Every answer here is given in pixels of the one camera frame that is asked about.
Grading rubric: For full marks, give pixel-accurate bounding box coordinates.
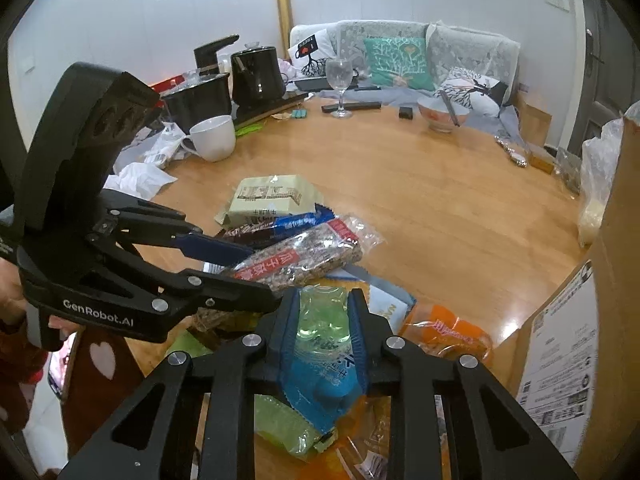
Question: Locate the black kettle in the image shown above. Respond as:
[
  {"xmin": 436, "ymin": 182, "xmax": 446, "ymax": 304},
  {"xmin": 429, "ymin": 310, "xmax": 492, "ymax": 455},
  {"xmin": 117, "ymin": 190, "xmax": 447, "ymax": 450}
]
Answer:
[{"xmin": 230, "ymin": 46, "xmax": 287, "ymax": 103}]

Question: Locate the person's left hand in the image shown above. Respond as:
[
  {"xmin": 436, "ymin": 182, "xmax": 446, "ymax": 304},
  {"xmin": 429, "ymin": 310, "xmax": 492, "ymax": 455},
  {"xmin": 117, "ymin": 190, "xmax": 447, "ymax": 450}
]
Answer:
[{"xmin": 0, "ymin": 260, "xmax": 26, "ymax": 331}]

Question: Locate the green snack packet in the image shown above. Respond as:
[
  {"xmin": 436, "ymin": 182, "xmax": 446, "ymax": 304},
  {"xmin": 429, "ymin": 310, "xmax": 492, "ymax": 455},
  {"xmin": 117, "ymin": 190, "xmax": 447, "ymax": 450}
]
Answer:
[{"xmin": 254, "ymin": 394, "xmax": 336, "ymax": 463}]

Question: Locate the blue clear jelly packet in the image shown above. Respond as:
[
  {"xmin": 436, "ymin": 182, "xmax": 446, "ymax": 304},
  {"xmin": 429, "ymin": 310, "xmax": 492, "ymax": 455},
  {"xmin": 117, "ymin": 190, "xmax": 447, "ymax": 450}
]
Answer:
[{"xmin": 277, "ymin": 285, "xmax": 373, "ymax": 436}]

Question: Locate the black water spout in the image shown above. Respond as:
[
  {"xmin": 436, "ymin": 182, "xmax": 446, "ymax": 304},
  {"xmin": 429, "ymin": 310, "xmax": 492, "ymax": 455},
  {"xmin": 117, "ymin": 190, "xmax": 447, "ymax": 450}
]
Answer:
[{"xmin": 193, "ymin": 34, "xmax": 241, "ymax": 73}]

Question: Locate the grey blue sofa sheet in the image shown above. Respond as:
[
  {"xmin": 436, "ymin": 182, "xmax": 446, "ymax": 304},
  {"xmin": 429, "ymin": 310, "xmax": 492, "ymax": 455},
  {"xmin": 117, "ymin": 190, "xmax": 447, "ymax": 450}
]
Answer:
[{"xmin": 300, "ymin": 85, "xmax": 521, "ymax": 136}]

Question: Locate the glass dish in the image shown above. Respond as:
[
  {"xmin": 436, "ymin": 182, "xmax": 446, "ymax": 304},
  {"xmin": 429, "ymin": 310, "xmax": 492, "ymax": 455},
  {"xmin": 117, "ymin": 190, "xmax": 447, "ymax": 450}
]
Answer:
[{"xmin": 554, "ymin": 147, "xmax": 583, "ymax": 193}]

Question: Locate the white deer print cushion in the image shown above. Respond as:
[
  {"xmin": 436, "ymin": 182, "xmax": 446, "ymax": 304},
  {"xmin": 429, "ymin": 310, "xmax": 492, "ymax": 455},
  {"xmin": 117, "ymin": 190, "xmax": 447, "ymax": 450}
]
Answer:
[{"xmin": 434, "ymin": 66, "xmax": 511, "ymax": 117}]

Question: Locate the brown nut snack packet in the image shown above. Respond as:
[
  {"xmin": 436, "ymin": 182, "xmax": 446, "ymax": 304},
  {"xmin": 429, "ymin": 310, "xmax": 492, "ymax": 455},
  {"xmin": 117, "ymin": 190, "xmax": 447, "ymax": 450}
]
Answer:
[{"xmin": 192, "ymin": 307, "xmax": 261, "ymax": 348}]

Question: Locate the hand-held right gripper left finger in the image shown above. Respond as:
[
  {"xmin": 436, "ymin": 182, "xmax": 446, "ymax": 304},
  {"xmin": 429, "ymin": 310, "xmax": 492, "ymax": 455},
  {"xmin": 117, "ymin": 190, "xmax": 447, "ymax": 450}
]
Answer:
[{"xmin": 57, "ymin": 287, "xmax": 301, "ymax": 480}]

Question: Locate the teal branch print cushion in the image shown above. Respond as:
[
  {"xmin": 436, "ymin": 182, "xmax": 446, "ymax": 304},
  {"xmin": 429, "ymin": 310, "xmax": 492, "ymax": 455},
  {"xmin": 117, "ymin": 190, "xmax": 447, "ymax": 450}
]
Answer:
[{"xmin": 362, "ymin": 36, "xmax": 435, "ymax": 92}]

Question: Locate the black tea tray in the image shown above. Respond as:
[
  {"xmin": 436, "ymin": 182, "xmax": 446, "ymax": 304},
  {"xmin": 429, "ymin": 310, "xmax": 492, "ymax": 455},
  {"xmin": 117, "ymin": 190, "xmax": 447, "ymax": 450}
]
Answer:
[{"xmin": 232, "ymin": 91, "xmax": 311, "ymax": 131}]

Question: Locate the beige snack bag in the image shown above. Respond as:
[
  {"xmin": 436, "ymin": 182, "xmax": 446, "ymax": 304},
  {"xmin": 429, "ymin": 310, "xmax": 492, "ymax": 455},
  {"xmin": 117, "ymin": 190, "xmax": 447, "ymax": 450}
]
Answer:
[{"xmin": 215, "ymin": 174, "xmax": 321, "ymax": 228}]

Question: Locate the small wooden box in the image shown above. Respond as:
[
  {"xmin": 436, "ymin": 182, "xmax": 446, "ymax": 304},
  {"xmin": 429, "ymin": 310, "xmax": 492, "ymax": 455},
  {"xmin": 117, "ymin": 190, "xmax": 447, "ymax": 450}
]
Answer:
[{"xmin": 527, "ymin": 142, "xmax": 557, "ymax": 173}]

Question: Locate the red box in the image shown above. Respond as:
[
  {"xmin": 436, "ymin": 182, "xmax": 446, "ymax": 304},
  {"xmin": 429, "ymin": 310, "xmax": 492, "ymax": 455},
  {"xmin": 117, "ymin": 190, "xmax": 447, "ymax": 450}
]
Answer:
[{"xmin": 150, "ymin": 74, "xmax": 201, "ymax": 93}]

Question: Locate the clear orange snack packet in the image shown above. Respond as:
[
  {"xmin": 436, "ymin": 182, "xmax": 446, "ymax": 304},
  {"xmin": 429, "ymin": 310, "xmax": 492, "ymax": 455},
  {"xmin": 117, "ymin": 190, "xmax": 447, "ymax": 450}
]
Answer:
[{"xmin": 335, "ymin": 395, "xmax": 396, "ymax": 480}]

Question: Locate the white mug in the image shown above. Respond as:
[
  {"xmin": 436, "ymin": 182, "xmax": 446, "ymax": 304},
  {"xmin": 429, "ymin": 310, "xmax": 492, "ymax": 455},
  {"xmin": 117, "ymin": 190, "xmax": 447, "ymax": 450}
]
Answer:
[{"xmin": 179, "ymin": 115, "xmax": 237, "ymax": 162}]

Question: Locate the nut bar packet red label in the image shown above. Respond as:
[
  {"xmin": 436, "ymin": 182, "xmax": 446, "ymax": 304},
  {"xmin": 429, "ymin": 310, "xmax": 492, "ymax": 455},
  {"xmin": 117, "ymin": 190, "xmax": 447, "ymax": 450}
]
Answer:
[{"xmin": 217, "ymin": 215, "xmax": 386, "ymax": 293}]

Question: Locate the wine glass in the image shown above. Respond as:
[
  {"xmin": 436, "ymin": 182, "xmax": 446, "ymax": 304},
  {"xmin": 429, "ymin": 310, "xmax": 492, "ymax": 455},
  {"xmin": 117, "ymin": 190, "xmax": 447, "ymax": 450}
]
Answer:
[{"xmin": 325, "ymin": 58, "xmax": 355, "ymax": 119}]

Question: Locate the dark red heart print clothing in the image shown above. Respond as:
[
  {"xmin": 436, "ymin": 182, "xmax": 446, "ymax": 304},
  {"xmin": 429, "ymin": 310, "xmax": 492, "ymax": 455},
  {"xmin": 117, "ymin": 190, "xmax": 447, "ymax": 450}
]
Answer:
[{"xmin": 62, "ymin": 240, "xmax": 166, "ymax": 461}]

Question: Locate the white tree print cushion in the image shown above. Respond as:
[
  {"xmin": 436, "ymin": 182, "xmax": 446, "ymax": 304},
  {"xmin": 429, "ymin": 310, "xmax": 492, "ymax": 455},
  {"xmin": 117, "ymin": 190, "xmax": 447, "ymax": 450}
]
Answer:
[{"xmin": 288, "ymin": 29, "xmax": 336, "ymax": 78}]

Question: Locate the dark blue snack bar wrapper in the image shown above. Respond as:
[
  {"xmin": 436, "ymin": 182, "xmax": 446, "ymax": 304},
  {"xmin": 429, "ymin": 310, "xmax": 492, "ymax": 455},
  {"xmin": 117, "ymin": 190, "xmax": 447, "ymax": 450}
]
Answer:
[{"xmin": 215, "ymin": 202, "xmax": 337, "ymax": 251}]

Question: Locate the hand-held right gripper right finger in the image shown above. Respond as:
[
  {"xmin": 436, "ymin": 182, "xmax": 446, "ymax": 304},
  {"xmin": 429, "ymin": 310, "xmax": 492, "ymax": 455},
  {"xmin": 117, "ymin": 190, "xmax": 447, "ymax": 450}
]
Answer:
[{"xmin": 347, "ymin": 289, "xmax": 581, "ymax": 480}]

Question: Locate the black pot with glass lid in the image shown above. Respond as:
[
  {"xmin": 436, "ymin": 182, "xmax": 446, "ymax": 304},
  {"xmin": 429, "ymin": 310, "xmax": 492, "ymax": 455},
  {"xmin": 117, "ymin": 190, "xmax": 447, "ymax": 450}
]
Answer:
[{"xmin": 161, "ymin": 72, "xmax": 232, "ymax": 136}]

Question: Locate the grey covered sofa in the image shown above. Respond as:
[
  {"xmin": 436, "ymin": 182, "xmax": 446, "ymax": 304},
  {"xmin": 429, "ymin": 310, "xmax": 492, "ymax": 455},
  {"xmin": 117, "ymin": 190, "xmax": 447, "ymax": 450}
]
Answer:
[{"xmin": 289, "ymin": 19, "xmax": 521, "ymax": 121}]

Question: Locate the smartphone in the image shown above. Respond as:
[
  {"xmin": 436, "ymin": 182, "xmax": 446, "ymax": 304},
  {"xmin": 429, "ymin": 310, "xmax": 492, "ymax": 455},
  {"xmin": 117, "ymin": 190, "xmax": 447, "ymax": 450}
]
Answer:
[{"xmin": 47, "ymin": 332, "xmax": 78, "ymax": 403}]

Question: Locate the patterned ceramic bowl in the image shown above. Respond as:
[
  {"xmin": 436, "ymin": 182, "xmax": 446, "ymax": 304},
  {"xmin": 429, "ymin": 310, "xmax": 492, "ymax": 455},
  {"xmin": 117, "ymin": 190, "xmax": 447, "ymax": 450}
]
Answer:
[{"xmin": 417, "ymin": 97, "xmax": 471, "ymax": 133}]

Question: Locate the blue yellow snack packet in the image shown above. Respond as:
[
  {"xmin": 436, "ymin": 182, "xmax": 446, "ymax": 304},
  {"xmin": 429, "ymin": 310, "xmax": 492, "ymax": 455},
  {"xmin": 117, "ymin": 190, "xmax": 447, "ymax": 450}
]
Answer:
[{"xmin": 325, "ymin": 265, "xmax": 418, "ymax": 333}]

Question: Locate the person's left forearm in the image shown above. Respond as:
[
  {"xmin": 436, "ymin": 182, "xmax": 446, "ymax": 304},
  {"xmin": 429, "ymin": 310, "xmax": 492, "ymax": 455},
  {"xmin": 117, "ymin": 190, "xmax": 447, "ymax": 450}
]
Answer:
[{"xmin": 0, "ymin": 320, "xmax": 51, "ymax": 436}]

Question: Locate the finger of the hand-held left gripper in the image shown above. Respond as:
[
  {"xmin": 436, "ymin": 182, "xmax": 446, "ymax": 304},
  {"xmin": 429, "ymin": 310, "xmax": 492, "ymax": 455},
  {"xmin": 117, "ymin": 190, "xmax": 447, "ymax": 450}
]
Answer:
[
  {"xmin": 102, "ymin": 189, "xmax": 257, "ymax": 264},
  {"xmin": 147, "ymin": 267, "xmax": 279, "ymax": 317}
]

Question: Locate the white printed plastic bag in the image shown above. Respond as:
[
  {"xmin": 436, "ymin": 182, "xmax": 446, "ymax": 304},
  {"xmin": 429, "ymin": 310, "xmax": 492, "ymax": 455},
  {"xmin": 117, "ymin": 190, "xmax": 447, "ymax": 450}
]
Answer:
[{"xmin": 115, "ymin": 121, "xmax": 193, "ymax": 171}]

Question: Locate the black remote control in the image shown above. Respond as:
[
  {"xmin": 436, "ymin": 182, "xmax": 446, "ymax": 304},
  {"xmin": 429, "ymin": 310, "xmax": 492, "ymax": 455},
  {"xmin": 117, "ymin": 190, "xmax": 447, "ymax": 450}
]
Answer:
[{"xmin": 321, "ymin": 101, "xmax": 382, "ymax": 113}]

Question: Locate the cardboard box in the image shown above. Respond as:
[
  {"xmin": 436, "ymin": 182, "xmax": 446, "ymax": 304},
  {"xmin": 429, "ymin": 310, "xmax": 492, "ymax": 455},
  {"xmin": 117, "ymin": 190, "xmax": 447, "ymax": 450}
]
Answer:
[{"xmin": 510, "ymin": 115, "xmax": 640, "ymax": 480}]

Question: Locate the crumpled white paper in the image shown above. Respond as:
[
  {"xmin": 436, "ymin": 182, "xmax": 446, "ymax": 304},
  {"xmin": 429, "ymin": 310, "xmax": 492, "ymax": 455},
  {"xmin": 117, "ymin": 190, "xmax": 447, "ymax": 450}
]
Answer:
[{"xmin": 102, "ymin": 162, "xmax": 178, "ymax": 198}]

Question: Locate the clear plastic bag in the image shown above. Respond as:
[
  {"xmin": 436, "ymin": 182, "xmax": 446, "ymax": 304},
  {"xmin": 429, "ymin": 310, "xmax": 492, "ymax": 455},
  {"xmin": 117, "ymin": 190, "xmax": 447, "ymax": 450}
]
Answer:
[{"xmin": 577, "ymin": 102, "xmax": 640, "ymax": 248}]

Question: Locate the rolled bamboo mat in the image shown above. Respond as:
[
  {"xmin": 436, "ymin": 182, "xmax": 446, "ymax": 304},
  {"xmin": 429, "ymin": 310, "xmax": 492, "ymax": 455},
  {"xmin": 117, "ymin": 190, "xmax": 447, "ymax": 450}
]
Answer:
[{"xmin": 276, "ymin": 0, "xmax": 293, "ymax": 58}]

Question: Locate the metal bracelet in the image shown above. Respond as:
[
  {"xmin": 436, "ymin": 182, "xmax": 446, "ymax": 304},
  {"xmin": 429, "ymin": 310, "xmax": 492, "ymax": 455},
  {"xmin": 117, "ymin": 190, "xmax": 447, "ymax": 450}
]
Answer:
[{"xmin": 495, "ymin": 136, "xmax": 530, "ymax": 168}]

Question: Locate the dark panelled door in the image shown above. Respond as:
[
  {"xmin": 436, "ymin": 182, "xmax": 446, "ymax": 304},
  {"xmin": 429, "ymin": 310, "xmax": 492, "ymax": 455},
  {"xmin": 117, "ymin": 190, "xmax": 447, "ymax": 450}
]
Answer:
[{"xmin": 575, "ymin": 0, "xmax": 631, "ymax": 161}]

